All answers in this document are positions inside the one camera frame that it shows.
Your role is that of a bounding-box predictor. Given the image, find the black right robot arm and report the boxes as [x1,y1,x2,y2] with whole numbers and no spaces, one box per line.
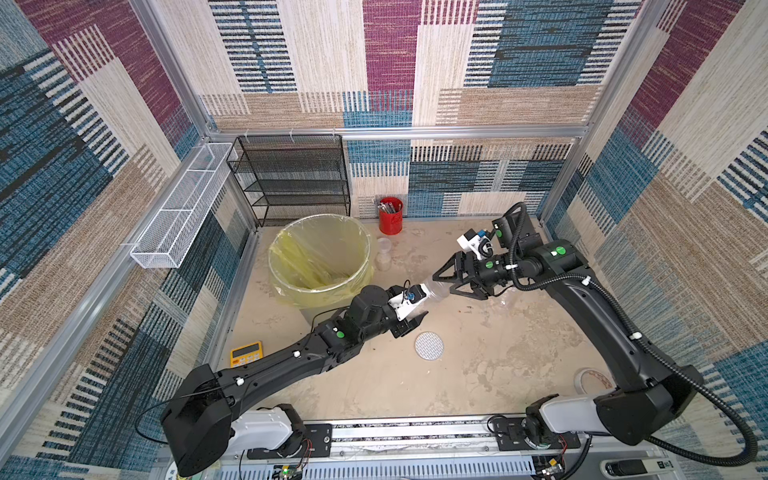
[432,202,758,467]

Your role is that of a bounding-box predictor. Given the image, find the white mesh wall basket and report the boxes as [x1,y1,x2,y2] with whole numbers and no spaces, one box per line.
[130,143,233,269]

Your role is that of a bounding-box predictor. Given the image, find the clear medium jar lid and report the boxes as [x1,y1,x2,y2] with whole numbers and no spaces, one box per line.
[430,281,451,301]

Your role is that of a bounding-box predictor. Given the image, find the black wire shelf rack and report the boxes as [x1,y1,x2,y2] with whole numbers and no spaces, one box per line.
[228,134,351,227]

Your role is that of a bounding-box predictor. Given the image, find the patterned white jar lid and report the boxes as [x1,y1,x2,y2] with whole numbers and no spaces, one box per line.
[414,331,445,361]

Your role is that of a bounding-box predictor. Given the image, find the medium plastic jar with rice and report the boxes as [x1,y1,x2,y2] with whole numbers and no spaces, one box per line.
[420,279,451,308]

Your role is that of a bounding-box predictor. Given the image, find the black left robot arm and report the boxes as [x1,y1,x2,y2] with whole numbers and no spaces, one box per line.
[160,284,432,477]

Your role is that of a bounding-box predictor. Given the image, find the black device on rail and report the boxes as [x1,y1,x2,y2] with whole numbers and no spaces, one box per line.
[600,458,675,479]

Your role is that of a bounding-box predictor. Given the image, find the aluminium mounting rail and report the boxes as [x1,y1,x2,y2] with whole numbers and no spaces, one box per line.
[161,410,679,480]

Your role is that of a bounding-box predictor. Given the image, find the yellow calculator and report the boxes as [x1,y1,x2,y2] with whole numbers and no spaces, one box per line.
[230,341,263,368]

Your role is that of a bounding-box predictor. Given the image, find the roll of tape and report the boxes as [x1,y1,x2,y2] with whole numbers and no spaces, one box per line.
[573,368,615,395]

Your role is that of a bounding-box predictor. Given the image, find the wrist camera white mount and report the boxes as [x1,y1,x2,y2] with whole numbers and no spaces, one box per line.
[388,284,431,321]
[457,229,494,261]

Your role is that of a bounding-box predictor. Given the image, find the red cup with utensils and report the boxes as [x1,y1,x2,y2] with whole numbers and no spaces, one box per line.
[377,197,404,236]

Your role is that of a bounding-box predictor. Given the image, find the grey bin with yellow bag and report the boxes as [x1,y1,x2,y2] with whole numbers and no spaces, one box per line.
[267,214,376,323]

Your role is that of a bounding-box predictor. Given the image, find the small plastic jar with rice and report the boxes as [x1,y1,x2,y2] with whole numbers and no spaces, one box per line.
[375,237,393,271]

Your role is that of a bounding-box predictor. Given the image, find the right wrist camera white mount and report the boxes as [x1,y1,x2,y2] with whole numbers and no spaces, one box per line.
[457,229,494,261]

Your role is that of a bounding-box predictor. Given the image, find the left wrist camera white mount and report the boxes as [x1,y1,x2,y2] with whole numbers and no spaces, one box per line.
[388,284,431,321]

